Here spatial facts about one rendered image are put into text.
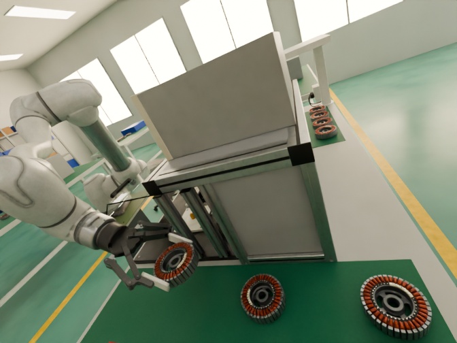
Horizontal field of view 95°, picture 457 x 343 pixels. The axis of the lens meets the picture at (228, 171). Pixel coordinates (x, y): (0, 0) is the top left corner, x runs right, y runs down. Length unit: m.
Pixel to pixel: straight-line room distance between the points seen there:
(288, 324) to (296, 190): 0.31
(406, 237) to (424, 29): 5.32
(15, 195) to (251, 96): 0.52
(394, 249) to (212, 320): 0.51
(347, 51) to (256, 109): 5.01
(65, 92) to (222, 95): 0.71
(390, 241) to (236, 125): 0.51
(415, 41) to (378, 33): 0.69
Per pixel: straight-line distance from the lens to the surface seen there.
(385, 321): 0.57
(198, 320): 0.71
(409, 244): 0.73
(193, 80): 0.55
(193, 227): 0.92
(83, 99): 1.08
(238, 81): 0.52
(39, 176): 0.58
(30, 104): 1.10
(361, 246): 0.71
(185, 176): 0.53
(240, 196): 0.54
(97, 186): 1.48
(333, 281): 0.65
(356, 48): 5.52
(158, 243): 1.00
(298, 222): 0.58
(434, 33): 5.95
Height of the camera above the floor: 1.31
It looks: 26 degrees down
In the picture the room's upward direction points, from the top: 24 degrees counter-clockwise
